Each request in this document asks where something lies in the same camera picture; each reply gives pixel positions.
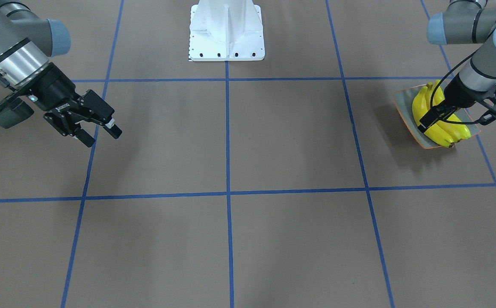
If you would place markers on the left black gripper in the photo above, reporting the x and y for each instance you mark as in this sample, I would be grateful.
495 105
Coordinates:
459 93

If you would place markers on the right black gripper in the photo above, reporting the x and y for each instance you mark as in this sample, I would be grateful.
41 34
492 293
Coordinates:
54 88

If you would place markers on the yellow banana dark tip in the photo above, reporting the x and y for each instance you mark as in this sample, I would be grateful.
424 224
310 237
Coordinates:
431 87

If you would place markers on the bright yellow banana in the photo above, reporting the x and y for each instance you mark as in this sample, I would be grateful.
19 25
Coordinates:
462 126

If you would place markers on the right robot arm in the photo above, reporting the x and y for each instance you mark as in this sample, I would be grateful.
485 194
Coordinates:
27 43

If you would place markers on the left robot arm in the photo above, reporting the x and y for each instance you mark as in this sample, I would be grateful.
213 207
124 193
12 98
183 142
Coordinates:
466 22

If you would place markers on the brown table mat blue grid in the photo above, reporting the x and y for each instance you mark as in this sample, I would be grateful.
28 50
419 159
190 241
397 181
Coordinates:
290 182

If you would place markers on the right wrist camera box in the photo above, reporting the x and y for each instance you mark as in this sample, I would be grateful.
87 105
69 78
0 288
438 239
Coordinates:
13 112

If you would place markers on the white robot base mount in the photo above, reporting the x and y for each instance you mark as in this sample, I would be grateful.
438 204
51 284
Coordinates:
226 30

